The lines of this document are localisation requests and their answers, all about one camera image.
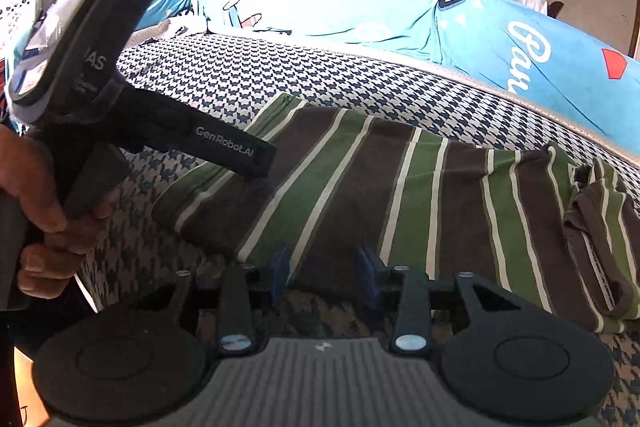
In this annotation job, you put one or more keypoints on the green brown striped shirt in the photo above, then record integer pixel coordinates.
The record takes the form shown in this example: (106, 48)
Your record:
(400, 187)

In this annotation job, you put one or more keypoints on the table with white cloth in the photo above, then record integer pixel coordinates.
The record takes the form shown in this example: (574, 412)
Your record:
(531, 1)

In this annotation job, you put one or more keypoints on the person's left hand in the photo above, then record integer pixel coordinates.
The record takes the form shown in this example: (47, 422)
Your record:
(35, 177)

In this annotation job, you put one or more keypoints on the houndstooth sofa seat cover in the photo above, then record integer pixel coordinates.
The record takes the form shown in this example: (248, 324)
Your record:
(225, 67)

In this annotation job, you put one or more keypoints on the blue back cushion, star print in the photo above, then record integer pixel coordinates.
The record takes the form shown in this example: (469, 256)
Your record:
(325, 7)

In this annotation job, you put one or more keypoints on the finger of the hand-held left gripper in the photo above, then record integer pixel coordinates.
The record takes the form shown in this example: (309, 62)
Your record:
(210, 142)

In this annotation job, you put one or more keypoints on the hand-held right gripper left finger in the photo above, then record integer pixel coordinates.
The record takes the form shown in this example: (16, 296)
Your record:
(280, 274)

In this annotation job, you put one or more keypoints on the blue back cushion, script print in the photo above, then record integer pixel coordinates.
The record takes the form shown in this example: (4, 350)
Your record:
(565, 82)

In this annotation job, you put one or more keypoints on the dark dining chair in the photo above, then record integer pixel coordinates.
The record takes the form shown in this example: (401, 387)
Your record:
(555, 9)

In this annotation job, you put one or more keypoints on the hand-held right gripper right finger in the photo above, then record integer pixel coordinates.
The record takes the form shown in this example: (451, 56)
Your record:
(368, 276)

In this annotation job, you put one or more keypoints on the white perforated laundry basket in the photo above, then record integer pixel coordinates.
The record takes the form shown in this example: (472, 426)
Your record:
(15, 7)

